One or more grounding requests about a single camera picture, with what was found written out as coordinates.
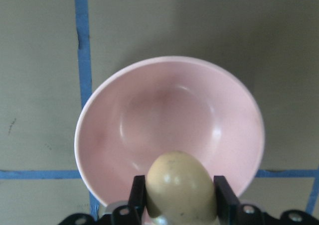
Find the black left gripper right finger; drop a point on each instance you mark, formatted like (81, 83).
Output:
(227, 201)

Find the brown egg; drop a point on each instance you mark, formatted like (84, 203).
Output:
(180, 191)

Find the pink bowl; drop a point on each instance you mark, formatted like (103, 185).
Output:
(164, 104)

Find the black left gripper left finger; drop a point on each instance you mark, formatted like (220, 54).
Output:
(137, 198)

